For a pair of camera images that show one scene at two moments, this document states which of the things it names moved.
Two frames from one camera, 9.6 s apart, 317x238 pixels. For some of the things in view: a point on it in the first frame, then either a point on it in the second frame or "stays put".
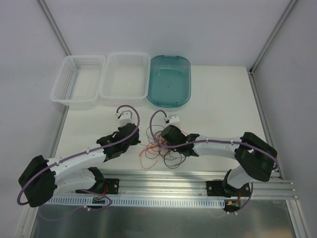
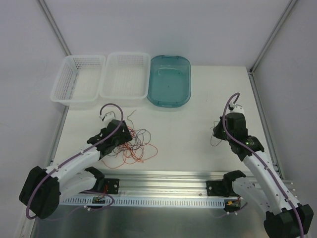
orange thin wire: (162, 142) to (134, 151)
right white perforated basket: (126, 76) stays put
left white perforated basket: (78, 83) stays put
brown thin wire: (172, 159) to (212, 136)
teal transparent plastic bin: (169, 82) stays put
